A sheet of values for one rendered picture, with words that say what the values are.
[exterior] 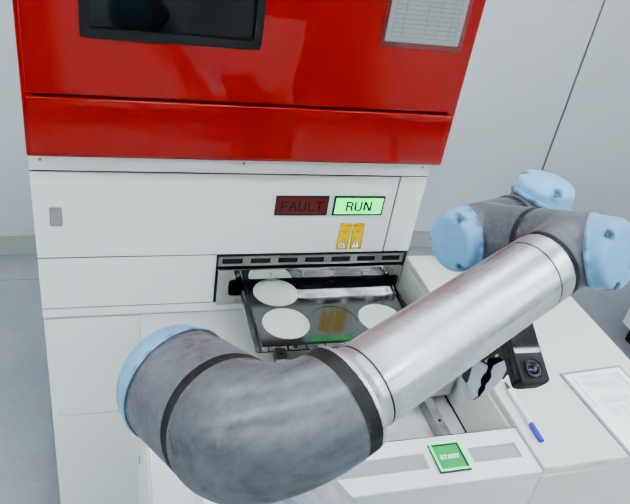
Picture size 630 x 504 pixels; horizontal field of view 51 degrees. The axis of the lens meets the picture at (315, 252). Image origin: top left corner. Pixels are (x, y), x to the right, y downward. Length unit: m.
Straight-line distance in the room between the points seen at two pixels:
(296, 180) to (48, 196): 0.49
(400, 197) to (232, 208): 0.38
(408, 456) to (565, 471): 0.27
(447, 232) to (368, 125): 0.58
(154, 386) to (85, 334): 0.99
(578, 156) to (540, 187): 2.93
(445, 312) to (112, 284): 1.00
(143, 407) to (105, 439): 1.22
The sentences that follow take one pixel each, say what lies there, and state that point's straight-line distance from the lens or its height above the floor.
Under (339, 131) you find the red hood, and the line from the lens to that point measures 1.31.
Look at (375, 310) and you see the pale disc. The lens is 1.49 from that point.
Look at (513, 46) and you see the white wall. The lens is 3.28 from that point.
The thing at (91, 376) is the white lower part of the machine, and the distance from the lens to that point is 1.64.
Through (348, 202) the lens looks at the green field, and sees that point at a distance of 1.45.
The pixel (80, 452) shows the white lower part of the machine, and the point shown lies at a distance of 1.83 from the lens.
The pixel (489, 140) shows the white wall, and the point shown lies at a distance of 3.42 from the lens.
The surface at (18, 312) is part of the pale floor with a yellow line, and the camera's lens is 2.89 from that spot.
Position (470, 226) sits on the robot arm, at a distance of 0.76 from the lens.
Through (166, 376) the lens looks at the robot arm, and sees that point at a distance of 0.57.
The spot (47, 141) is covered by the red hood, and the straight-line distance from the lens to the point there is 1.26.
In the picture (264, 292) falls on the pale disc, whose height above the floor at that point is 0.90.
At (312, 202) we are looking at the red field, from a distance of 1.42.
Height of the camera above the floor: 1.78
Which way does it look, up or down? 32 degrees down
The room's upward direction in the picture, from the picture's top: 10 degrees clockwise
